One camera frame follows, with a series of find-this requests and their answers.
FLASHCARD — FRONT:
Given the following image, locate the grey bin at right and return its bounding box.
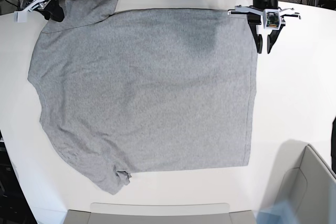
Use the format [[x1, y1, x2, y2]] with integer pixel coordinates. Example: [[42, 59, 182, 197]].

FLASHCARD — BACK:
[[272, 145, 335, 223]]

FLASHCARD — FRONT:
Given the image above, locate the grey T-shirt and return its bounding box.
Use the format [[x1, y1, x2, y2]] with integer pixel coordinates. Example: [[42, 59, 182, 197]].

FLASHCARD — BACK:
[[28, 0, 257, 194]]

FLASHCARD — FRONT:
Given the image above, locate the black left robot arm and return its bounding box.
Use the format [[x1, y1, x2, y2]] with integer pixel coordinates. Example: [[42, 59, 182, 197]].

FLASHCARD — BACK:
[[228, 0, 285, 54]]

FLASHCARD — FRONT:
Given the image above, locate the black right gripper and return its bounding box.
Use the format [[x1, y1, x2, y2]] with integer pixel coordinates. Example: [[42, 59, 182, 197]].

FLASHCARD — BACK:
[[39, 0, 65, 22]]

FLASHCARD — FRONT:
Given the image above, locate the grey bin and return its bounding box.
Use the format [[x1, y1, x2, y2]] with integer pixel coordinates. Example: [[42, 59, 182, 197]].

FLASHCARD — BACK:
[[64, 203, 256, 223], [272, 145, 335, 223]]

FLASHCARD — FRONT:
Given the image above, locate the grey bin at bottom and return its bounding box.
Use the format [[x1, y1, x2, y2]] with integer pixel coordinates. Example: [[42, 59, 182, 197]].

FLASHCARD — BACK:
[[64, 203, 256, 223]]

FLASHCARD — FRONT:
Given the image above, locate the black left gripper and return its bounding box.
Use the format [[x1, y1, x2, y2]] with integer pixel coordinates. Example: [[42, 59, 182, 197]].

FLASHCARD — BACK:
[[247, 0, 281, 54]]

